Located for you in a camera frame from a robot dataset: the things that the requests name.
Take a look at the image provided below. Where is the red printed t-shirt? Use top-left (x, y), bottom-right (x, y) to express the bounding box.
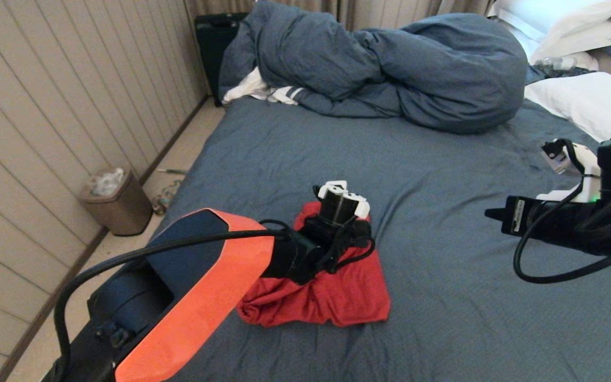
top-left (238, 201), bottom-right (391, 327)

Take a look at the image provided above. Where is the large white pillow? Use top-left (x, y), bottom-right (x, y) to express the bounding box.
top-left (524, 72), bottom-right (611, 144)

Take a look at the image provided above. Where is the crumpled blue duvet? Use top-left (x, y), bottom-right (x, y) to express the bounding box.
top-left (219, 1), bottom-right (529, 134)

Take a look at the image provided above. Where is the clear plastic bottle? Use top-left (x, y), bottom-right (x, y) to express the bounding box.
top-left (533, 57), bottom-right (575, 72)

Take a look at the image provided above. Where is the patterned slipper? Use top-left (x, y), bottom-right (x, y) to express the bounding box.
top-left (152, 180), bottom-right (184, 215)

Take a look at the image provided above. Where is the white striped garment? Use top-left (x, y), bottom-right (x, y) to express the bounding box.
top-left (223, 66), bottom-right (304, 106)

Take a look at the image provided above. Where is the brown trash bin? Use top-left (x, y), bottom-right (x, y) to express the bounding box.
top-left (78, 169), bottom-right (153, 237)

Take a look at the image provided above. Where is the black suitcase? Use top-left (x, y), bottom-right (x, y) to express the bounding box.
top-left (195, 13), bottom-right (250, 107)

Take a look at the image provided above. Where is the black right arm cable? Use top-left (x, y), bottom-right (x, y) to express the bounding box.
top-left (512, 138), bottom-right (611, 284)

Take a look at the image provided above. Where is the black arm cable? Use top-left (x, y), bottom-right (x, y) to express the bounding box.
top-left (512, 138), bottom-right (611, 284)
top-left (53, 219), bottom-right (376, 382)

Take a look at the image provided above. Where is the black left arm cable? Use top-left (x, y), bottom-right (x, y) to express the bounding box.
top-left (53, 219), bottom-right (376, 382)

